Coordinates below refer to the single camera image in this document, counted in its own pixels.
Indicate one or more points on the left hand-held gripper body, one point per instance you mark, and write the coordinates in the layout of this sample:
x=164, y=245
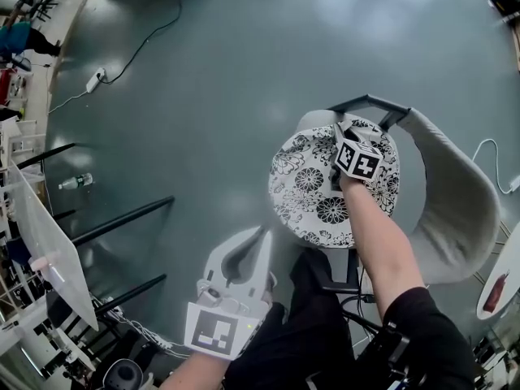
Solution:
x=211, y=327

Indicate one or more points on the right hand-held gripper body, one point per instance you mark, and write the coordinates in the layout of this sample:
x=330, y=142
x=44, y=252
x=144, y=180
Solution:
x=357, y=163

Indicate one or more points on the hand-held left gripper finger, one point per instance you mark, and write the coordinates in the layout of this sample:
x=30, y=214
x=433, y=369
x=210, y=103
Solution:
x=211, y=266
x=266, y=258

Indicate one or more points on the white black floral cushion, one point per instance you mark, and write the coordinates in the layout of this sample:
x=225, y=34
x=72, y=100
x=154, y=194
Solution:
x=308, y=185

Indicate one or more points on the grey chair with dark legs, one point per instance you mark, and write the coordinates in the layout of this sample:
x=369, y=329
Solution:
x=455, y=201

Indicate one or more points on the person's right forearm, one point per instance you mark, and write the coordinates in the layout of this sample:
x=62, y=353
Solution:
x=378, y=242

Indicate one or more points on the person's left forearm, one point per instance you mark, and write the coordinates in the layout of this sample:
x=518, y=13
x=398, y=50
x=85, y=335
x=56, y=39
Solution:
x=191, y=374

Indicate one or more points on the person's black clothing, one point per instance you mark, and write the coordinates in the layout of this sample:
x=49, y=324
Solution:
x=308, y=331

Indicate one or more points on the marble table with black legs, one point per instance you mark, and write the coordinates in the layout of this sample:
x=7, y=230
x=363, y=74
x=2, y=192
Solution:
x=53, y=250

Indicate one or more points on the clear water bottle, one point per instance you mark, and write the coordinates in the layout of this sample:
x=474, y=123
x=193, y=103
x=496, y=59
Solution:
x=75, y=181

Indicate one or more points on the round white side table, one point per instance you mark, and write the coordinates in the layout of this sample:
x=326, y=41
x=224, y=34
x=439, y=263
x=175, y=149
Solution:
x=505, y=266

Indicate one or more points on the red pouch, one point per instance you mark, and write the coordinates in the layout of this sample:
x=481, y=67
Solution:
x=495, y=293

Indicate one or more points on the white power strip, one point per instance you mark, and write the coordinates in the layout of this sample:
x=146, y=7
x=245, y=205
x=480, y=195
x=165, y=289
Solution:
x=96, y=79

